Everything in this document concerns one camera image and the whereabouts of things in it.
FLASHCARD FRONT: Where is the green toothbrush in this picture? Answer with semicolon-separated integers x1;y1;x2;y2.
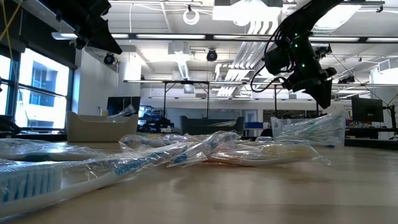
275;119;343;146
281;116;345;141
279;111;346;144

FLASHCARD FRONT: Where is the black monitor stand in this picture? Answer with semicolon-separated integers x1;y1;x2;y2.
385;104;398;139

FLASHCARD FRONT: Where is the black monitor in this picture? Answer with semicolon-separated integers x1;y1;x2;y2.
351;96;385;123

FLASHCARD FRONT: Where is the black desk frame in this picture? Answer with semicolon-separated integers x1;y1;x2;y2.
124;79;211;119
248;82;320;119

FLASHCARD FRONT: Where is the dark grey-green plastic bin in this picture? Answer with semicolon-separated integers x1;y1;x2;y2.
179;115;245;135

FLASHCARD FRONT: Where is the black ceiling camera cluster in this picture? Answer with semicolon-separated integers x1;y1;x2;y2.
313;45;333;60
338;75;356;85

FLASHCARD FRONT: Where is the black window frame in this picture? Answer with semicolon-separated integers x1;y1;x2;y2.
0;43;75;131

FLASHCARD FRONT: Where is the yellow hanging cable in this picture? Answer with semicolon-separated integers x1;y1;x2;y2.
0;0;23;43

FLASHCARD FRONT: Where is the clear plastic bin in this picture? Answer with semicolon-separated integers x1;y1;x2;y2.
269;110;347;147

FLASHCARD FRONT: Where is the white cable coil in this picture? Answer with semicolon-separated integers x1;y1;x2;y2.
182;8;201;26

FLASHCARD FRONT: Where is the long ceiling light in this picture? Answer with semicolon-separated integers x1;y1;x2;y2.
51;31;206;41
309;36;398;44

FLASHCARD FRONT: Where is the black screen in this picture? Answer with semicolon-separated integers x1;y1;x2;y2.
107;96;141;116

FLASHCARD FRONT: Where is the silver ceiling duct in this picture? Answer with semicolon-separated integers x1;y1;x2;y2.
214;0;284;97

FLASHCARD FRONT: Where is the blue equipment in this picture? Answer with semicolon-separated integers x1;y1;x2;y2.
138;105;175;133

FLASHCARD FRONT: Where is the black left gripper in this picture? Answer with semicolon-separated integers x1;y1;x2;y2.
39;0;124;55

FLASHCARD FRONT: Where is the blue toothbrush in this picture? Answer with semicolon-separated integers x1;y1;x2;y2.
105;104;137;123
167;130;243;169
0;141;197;220
119;133;175;150
0;138;105;162

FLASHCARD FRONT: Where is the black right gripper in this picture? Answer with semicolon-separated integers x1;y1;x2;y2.
278;32;338;110

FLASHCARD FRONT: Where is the white plastic bin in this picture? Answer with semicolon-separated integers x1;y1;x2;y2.
65;111;139;143

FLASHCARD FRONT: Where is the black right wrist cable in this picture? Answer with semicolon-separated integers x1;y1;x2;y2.
250;62;282;93

